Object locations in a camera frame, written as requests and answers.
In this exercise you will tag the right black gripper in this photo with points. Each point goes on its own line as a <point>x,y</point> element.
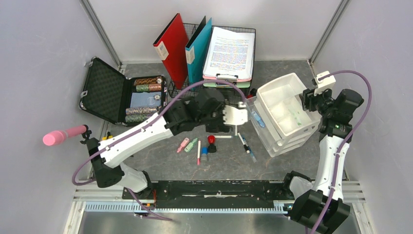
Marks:
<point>308,96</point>

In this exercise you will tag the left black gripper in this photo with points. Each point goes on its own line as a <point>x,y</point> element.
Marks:
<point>218,126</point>

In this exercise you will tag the pink clear clipboard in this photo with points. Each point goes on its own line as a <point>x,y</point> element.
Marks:
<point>227,77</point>

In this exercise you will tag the pink small highlighter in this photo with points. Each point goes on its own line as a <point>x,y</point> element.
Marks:
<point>183,144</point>

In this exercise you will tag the green small highlighter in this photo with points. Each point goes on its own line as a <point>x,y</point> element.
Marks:
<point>191,145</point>

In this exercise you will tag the light green clipboard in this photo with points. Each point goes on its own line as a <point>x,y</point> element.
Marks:
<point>245,84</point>

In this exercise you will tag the blue small highlighter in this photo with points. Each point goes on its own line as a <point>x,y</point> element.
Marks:
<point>258,119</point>

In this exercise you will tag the white plastic drawer organizer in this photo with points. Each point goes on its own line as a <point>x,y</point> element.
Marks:
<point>278,104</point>

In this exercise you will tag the teal blue clipboard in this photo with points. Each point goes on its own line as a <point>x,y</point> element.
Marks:
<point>196,49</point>

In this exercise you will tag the white printed paper sheet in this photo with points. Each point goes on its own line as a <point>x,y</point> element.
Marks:
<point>230,53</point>

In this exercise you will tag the red clipboard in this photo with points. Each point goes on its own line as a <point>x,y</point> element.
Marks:
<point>170,47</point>

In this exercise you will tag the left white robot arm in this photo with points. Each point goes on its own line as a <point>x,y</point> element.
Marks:
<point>108,165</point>

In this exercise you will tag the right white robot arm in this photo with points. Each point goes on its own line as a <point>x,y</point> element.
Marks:
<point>319,205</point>

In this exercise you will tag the blue grey small cylinder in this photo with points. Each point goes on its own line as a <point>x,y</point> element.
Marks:
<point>204,154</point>

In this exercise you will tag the red black round stamp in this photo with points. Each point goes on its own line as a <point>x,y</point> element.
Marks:
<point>252,93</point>

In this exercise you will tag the pink pen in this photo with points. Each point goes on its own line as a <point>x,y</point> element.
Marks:
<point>198,152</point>

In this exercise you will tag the red chip stack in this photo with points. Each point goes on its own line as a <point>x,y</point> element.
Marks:
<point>155,87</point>

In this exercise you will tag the black white small marker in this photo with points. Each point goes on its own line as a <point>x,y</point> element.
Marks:
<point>246,148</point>

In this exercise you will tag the orange black chip stack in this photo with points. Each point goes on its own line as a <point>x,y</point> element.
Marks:
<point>147,81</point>

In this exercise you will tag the blue playing card deck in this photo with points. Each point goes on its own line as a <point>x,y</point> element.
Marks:
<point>145,99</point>

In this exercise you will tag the green chip stack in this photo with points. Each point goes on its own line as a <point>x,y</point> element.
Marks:
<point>142,88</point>

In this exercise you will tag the blue clear pen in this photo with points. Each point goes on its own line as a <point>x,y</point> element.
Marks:
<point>251,153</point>

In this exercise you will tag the black poker chip case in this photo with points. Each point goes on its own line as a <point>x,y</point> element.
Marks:
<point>107,92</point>

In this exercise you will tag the yellow black connector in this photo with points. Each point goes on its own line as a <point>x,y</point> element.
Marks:
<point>107,137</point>

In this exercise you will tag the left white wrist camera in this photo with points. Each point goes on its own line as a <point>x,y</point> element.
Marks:
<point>235,115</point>

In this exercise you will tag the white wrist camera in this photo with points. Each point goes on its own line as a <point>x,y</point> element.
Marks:
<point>323,84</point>
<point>235,115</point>

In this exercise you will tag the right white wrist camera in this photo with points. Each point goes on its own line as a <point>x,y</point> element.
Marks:
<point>323,84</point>

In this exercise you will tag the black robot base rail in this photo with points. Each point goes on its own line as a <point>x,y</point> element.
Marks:
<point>215,194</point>

